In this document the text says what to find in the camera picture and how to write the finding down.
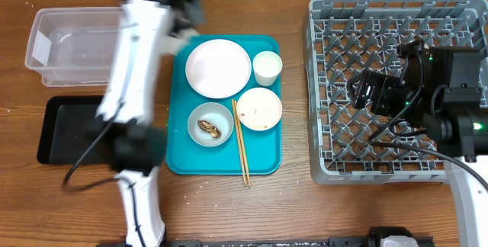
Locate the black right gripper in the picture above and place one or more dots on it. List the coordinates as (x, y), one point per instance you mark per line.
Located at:
(383, 85)

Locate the white cup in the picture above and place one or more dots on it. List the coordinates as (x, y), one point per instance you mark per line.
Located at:
(267, 66)

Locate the pink bowl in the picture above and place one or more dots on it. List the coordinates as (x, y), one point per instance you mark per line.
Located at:
(259, 109)

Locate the grey-green small bowl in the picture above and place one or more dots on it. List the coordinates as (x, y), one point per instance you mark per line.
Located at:
(218, 115)

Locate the brown food scrap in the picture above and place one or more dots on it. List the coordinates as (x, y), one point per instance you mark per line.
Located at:
(209, 128)

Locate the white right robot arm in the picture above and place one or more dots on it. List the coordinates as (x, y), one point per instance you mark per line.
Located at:
(437, 93)

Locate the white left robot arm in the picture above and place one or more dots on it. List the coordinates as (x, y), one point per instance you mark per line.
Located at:
(123, 130)

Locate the grey dishwasher rack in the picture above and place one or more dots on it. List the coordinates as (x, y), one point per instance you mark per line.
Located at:
(341, 39)

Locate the black food waste tray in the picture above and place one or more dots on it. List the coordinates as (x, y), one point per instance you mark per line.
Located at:
(64, 135)

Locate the clear plastic waste bin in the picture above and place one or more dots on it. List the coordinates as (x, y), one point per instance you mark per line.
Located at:
(73, 46)

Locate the wooden chopstick right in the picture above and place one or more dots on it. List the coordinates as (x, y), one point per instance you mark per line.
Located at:
(244, 151)

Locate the wooden chopstick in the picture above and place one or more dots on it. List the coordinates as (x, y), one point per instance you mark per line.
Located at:
(244, 151)
(239, 142)

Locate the wooden chopstick left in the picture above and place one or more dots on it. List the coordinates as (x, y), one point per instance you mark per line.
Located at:
(239, 142)

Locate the large white plate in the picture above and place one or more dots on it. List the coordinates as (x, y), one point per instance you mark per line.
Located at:
(218, 68)

